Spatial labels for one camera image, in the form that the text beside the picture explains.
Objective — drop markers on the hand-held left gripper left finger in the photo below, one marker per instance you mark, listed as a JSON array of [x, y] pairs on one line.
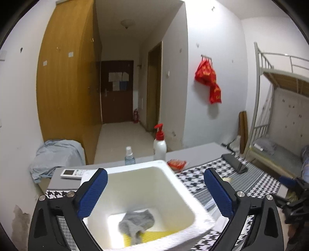
[[94, 190]]

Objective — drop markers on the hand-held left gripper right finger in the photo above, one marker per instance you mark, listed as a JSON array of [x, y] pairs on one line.
[[218, 193]]

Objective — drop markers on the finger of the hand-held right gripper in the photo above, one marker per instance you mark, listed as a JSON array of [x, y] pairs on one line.
[[287, 181]]

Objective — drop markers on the white foam box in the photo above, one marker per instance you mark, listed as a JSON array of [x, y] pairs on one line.
[[144, 178]]

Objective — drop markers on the white remote control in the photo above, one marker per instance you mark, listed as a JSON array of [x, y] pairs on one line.
[[72, 173]]

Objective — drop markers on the black rectangular device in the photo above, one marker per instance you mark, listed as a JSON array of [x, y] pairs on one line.
[[235, 163]]

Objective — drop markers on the houndstooth table cloth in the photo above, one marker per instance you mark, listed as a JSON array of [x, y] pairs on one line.
[[251, 181]]

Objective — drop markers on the small clear spray bottle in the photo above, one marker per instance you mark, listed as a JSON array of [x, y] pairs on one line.
[[129, 158]]

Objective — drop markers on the red snack packet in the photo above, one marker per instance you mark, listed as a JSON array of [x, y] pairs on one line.
[[177, 164]]

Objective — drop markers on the light blue crumpled cloth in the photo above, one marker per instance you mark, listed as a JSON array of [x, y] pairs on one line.
[[55, 156]]

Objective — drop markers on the grey sock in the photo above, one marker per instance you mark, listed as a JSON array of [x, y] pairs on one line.
[[137, 220]]

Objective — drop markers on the leaning wooden boards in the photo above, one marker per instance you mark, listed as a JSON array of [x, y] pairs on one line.
[[243, 130]]

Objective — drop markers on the white red-pump bottle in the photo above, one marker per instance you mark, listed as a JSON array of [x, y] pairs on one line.
[[159, 148]]

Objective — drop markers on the yellow cloth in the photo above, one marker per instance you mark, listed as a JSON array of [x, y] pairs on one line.
[[157, 235]]

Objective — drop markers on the red fire extinguisher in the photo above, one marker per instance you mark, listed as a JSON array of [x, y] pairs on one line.
[[136, 116]]

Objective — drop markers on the dark brown door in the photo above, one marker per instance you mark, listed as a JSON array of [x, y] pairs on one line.
[[117, 106]]

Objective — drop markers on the red plastic bag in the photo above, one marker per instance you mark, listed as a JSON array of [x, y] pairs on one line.
[[215, 95], [205, 72]]

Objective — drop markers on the wooden wardrobe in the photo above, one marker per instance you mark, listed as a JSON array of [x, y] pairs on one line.
[[65, 96]]

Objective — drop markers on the metal bunk bed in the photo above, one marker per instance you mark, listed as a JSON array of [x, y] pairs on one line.
[[280, 74]]

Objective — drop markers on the blue paper notice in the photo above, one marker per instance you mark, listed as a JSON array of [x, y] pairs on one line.
[[123, 85]]

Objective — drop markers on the wooden side door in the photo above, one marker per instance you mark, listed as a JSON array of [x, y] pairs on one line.
[[153, 96]]

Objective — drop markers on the white paper notice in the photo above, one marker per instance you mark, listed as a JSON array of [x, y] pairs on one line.
[[125, 76], [115, 76]]

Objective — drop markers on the ceiling lamp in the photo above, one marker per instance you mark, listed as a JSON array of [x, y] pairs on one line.
[[127, 23]]

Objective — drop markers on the wall hook rack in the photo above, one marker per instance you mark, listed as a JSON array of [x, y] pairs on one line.
[[207, 57]]

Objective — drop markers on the white wall plate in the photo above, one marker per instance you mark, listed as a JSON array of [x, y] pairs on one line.
[[2, 55]]

